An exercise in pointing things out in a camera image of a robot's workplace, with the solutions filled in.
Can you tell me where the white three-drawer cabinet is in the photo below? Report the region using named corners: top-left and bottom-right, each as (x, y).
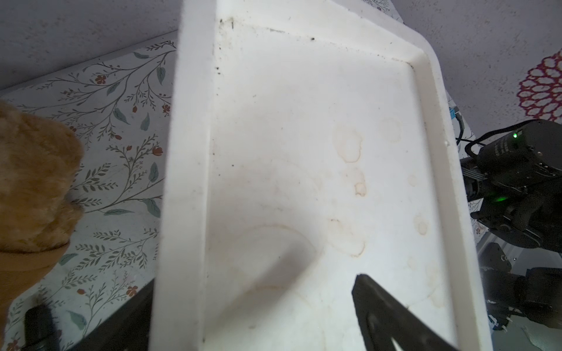
top-left (149, 1), bottom-right (493, 350)

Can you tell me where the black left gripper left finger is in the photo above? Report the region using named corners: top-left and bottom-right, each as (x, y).
top-left (71, 279), bottom-right (155, 350)

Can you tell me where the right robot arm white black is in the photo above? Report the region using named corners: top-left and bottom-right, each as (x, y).
top-left (460, 120), bottom-right (561, 330)

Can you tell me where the brown plush toy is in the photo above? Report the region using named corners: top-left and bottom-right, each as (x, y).
top-left (1, 102), bottom-right (83, 328)

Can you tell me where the floral table mat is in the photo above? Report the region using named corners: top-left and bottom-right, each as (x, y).
top-left (1, 33), bottom-right (177, 350)

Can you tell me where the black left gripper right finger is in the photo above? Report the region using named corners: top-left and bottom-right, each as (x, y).
top-left (352, 274), bottom-right (455, 351)

